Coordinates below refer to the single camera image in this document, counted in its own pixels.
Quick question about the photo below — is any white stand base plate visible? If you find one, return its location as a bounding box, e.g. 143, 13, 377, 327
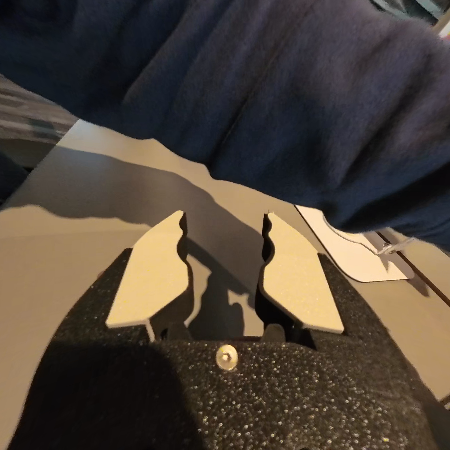
295, 204, 416, 283

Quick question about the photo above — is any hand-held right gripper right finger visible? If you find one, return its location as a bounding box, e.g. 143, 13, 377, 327
255, 211, 345, 334

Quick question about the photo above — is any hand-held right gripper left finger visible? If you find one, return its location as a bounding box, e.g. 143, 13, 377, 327
106, 210, 195, 342

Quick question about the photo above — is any person's left forearm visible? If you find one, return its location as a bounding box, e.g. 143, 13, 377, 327
0, 0, 450, 252

